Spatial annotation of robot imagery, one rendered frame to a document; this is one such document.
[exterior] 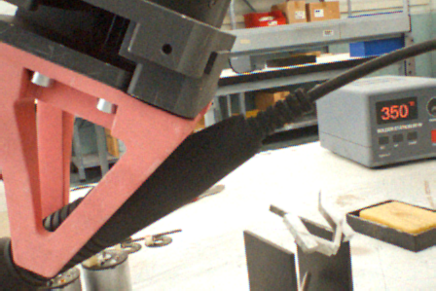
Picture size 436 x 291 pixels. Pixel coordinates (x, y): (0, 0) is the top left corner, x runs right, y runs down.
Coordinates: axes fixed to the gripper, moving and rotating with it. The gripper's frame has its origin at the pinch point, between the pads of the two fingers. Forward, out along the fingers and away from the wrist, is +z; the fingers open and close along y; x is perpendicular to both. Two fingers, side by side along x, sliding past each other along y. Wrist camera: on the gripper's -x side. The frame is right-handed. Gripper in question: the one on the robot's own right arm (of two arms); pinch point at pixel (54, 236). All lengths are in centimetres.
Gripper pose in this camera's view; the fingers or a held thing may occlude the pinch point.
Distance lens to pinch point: 21.0
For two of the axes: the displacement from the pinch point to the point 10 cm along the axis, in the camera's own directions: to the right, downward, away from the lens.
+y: -0.8, 1.5, -9.9
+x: 9.3, 3.8, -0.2
